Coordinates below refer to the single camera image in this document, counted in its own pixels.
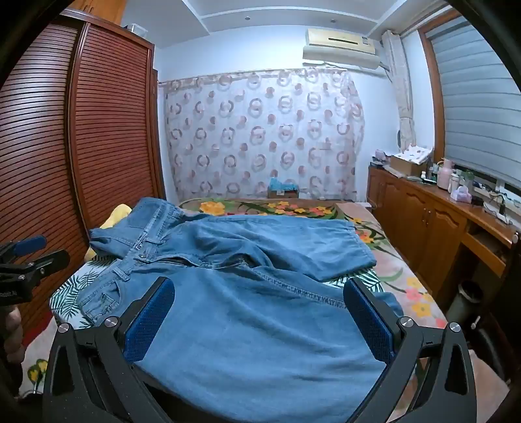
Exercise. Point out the clear plastic storage box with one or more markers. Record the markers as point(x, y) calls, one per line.
point(136, 27)

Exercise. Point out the small white desk fan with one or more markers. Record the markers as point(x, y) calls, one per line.
point(400, 138)

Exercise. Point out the cardboard box with blue cloth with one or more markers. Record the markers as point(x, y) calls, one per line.
point(283, 189)

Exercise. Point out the beige tied curtain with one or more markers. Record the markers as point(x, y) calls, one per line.
point(401, 89)

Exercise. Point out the white power strip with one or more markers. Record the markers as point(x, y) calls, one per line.
point(494, 211)

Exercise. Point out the pink tissue box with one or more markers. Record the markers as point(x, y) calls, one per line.
point(460, 196)

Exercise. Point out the blue denim pants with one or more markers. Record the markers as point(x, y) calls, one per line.
point(244, 325)

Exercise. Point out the wooden louvered wardrobe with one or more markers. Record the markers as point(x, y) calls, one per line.
point(106, 122)

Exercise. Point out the white air conditioner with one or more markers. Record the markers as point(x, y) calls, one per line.
point(338, 38)

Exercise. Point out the person's left hand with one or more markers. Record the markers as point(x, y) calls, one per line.
point(14, 329)

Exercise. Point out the grey trash bin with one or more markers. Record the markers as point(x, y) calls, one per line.
point(468, 297)

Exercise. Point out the wooden sideboard cabinet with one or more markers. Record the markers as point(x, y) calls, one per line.
point(423, 227)

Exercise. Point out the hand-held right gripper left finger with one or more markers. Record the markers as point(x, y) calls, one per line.
point(150, 321)

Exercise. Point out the yellow plush toy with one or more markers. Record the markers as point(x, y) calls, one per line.
point(116, 215)

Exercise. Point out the grey window blind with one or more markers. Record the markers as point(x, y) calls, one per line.
point(472, 105)

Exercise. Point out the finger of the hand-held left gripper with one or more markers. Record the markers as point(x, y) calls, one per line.
point(49, 260)
point(28, 244)

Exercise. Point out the open cardboard box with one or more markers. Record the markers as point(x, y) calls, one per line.
point(407, 164)

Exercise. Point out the pink bottle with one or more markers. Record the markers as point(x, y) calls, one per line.
point(444, 175)

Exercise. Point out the small lilac container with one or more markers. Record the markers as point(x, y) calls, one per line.
point(380, 155)

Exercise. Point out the circle pattern curtain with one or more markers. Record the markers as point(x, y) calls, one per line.
point(260, 134)

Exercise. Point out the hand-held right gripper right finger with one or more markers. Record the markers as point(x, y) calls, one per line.
point(368, 321)

